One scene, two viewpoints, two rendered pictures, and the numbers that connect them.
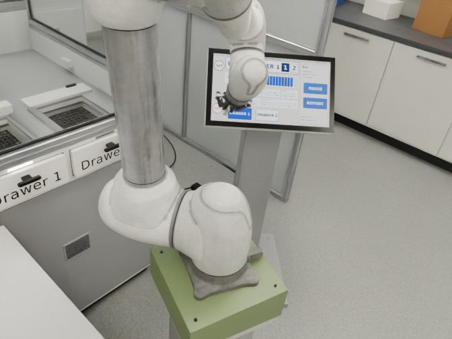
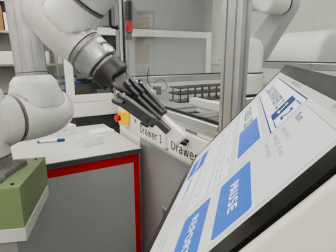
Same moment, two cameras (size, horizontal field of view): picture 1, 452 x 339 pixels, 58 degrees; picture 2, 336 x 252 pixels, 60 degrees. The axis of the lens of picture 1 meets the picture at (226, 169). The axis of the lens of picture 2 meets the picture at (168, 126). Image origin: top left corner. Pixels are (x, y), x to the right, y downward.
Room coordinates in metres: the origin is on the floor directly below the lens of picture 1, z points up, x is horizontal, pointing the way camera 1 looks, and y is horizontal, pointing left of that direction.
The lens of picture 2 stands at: (1.59, -0.56, 1.22)
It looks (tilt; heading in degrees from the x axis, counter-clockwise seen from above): 14 degrees down; 112
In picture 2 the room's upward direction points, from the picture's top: straight up
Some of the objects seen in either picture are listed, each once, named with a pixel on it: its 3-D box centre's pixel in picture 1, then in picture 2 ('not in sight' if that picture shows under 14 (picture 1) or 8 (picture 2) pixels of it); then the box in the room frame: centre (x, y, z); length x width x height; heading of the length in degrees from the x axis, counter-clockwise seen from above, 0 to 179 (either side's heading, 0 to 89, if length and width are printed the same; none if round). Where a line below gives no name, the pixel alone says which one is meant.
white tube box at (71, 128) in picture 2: not in sight; (62, 129); (0.38, 0.77, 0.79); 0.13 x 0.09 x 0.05; 70
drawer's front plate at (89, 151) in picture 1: (107, 150); (188, 148); (1.27, 0.45, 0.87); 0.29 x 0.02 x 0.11; 142
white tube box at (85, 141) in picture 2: not in sight; (89, 140); (0.65, 0.65, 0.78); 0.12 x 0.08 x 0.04; 74
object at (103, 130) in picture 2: not in sight; (101, 131); (0.57, 0.88, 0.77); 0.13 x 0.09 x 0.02; 68
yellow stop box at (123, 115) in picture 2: not in sight; (123, 117); (0.75, 0.84, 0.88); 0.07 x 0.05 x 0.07; 142
